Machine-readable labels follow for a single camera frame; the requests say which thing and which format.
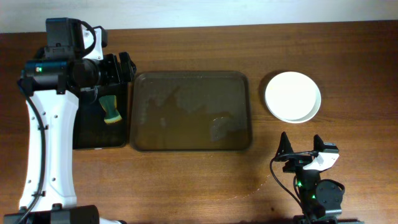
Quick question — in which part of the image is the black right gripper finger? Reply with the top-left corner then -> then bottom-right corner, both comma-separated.
275,132 -> 294,159
313,134 -> 325,152

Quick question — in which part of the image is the green yellow sponge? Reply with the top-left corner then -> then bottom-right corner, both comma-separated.
99,95 -> 122,124

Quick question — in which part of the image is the white plate top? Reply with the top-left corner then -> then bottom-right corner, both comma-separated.
264,72 -> 322,124

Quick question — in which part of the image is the pale blue plate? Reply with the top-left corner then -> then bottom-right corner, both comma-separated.
264,89 -> 322,124

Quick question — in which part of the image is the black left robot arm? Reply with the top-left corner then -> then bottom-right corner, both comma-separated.
3,17 -> 136,223

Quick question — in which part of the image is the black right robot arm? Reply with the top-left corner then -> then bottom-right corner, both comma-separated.
270,132 -> 345,223

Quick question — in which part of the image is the large brown tray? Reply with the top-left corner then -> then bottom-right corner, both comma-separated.
129,71 -> 252,152

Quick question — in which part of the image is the small black tray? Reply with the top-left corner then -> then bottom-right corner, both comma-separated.
73,83 -> 128,150

